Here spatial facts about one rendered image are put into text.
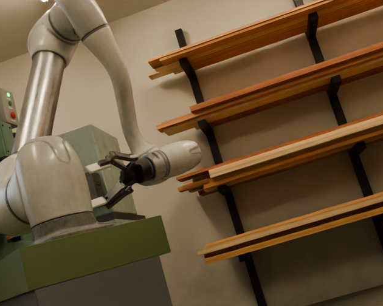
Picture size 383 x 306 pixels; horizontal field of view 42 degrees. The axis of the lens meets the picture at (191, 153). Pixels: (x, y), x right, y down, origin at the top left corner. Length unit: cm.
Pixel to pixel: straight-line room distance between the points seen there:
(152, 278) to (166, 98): 313
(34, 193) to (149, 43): 328
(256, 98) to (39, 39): 222
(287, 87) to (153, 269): 264
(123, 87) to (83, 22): 23
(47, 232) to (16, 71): 366
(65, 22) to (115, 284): 86
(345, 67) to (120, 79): 234
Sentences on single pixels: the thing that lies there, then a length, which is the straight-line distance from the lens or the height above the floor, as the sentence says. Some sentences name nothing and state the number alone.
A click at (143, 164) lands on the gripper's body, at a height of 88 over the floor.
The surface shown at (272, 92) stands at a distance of 367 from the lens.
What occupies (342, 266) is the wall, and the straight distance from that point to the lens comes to 401.
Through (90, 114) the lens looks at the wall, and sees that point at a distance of 440.
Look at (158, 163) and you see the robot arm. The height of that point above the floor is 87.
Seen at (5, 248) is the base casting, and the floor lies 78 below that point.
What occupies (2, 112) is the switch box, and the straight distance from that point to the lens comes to 226.
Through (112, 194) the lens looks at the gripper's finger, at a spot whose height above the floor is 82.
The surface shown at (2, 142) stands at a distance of 212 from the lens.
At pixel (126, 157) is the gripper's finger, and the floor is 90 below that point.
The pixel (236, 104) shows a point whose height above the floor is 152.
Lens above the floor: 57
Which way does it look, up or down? 11 degrees up
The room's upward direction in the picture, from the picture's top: 16 degrees counter-clockwise
